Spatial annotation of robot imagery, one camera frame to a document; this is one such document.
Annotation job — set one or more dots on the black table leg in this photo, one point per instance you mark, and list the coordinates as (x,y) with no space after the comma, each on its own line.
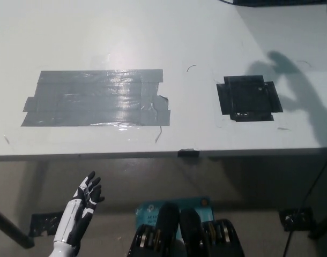
(10,228)

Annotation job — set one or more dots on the black tape square patch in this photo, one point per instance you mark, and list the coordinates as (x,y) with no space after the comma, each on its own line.
(248,97)

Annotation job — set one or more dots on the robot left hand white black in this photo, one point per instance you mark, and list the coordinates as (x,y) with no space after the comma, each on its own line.
(77,214)

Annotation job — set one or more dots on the grey duct tape patch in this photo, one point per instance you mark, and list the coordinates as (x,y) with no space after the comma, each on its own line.
(93,99)

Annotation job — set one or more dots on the black device on table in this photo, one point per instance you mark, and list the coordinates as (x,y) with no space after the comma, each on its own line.
(278,2)

